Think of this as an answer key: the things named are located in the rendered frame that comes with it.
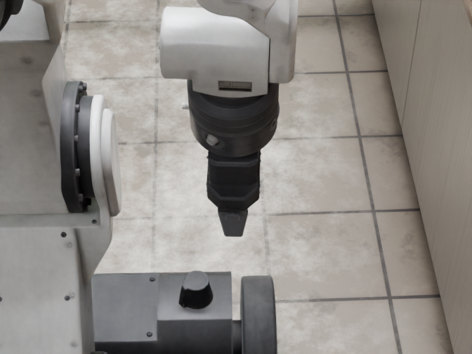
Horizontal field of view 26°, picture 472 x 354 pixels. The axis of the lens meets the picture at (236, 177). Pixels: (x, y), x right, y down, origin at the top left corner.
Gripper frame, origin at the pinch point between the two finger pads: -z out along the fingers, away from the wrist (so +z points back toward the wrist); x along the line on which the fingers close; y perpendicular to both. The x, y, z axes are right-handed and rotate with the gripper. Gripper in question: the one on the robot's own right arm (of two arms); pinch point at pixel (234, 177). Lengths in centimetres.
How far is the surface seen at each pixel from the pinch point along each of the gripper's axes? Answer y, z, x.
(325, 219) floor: -14, -66, 32
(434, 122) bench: -30, -37, 33
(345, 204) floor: -18, -67, 36
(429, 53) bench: -29, -33, 44
